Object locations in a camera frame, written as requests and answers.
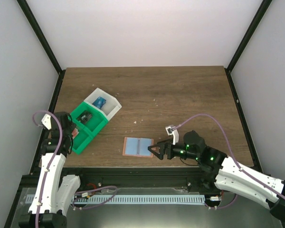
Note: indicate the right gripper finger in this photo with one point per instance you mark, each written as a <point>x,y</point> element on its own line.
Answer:
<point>164,142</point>
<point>157,151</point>

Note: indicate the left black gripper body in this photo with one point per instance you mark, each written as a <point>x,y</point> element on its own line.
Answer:
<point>72,126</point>

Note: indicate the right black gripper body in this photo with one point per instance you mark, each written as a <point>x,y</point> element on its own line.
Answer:
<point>180,154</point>

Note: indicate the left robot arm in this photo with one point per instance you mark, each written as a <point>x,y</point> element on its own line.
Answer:
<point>54,193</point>

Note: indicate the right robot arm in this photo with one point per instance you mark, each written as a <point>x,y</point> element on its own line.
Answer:
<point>223,173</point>

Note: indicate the red dot card in bin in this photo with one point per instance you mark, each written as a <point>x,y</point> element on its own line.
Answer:
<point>75,133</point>

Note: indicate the black card in bin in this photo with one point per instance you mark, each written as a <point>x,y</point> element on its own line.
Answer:
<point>84,117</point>

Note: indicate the blue card in bin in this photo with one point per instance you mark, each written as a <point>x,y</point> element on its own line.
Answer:
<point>99,102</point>

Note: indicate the green plastic bin middle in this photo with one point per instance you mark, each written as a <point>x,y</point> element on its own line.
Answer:
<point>95,124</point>

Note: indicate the white plastic bin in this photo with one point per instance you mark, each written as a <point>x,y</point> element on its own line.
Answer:
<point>112,106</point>

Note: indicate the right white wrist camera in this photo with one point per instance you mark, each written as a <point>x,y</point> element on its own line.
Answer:
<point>172,131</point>

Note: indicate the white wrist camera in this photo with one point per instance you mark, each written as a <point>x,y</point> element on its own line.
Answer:
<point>172,131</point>
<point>47,121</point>

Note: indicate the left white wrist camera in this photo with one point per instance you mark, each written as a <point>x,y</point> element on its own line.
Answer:
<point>47,121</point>

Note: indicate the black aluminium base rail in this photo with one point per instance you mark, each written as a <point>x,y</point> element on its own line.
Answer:
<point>161,177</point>

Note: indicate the light blue slotted cable duct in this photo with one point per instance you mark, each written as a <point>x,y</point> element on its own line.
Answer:
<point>145,199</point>

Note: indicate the left black frame post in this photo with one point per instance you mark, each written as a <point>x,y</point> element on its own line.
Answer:
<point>39,33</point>

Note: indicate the black frame post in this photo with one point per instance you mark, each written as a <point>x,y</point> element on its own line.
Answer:
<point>39,33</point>
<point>262,9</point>

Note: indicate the right black frame post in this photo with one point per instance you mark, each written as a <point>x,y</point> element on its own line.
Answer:
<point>262,9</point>

